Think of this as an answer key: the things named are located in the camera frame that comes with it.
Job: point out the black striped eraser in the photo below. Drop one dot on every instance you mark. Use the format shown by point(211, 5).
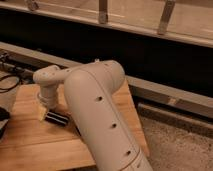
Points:
point(57, 118)

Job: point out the metal bracket middle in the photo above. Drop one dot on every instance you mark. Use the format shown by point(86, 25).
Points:
point(103, 11)

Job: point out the metal bracket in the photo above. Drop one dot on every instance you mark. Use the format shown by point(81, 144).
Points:
point(103, 11)
point(165, 17)

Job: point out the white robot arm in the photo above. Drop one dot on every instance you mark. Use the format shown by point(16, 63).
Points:
point(88, 90)

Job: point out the dark object at left edge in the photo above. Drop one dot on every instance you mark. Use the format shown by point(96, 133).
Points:
point(4, 118)

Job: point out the metal bracket right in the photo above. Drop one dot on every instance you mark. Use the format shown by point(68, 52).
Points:
point(165, 17)

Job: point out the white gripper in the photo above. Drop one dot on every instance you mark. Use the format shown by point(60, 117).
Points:
point(48, 97)

